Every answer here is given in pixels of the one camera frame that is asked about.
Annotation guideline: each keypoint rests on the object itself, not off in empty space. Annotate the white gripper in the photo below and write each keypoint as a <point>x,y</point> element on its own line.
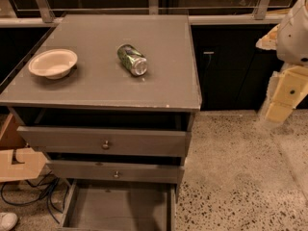
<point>294,38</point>

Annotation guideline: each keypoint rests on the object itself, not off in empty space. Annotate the green soda can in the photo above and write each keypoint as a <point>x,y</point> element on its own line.
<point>132,59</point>

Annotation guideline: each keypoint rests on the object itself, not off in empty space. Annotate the grey drawer cabinet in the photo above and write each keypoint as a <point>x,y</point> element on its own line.
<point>100,93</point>

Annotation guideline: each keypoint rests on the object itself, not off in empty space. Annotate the brass top drawer knob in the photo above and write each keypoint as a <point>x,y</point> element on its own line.
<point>105,145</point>

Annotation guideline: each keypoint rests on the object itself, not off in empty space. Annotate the grey middle drawer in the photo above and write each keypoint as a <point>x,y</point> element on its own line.
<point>105,171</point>

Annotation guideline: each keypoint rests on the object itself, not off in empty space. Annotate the grey drawer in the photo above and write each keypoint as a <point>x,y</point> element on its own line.
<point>105,171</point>
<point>119,206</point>
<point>122,142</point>

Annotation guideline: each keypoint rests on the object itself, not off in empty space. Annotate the grey bottom drawer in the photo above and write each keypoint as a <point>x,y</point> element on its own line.
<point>119,206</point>

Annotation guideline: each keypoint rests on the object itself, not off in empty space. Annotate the grey top drawer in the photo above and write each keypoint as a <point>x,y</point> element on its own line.
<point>122,142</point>

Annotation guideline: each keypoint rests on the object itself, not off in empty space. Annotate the white paper bowl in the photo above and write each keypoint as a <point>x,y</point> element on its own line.
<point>53,64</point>

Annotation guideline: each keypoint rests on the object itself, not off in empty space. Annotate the metal glass railing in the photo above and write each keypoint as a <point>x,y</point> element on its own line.
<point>47,13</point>

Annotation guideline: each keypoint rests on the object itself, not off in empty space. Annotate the white sneaker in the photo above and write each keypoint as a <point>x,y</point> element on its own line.
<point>7,221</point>

